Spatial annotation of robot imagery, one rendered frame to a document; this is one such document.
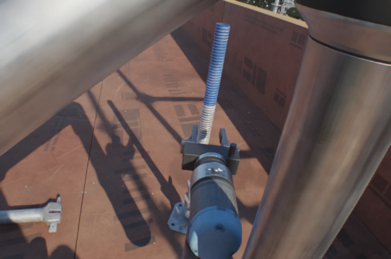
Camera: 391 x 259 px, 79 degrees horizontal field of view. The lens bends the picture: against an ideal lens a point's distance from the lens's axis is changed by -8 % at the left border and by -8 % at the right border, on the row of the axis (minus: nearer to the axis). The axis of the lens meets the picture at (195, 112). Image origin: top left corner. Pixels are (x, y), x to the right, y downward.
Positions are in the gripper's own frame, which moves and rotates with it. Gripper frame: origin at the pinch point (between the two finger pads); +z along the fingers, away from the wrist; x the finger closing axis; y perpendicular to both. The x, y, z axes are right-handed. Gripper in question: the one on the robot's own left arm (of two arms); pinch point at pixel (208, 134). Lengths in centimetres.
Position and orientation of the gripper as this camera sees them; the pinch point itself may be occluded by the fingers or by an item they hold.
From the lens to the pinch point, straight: 70.6
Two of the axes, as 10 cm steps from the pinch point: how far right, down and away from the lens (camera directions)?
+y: 1.3, -8.8, -4.7
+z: 0.1, -4.7, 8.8
